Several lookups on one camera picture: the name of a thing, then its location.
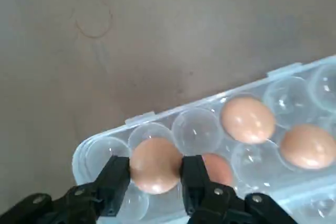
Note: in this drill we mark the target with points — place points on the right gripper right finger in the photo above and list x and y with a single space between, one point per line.
197 190

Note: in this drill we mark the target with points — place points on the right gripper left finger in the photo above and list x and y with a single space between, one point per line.
113 182

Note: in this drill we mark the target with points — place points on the brown egg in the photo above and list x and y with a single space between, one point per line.
155 163
248 120
307 146
219 169

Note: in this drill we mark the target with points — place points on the transparent twelve-slot egg tray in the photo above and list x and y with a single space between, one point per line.
195 132

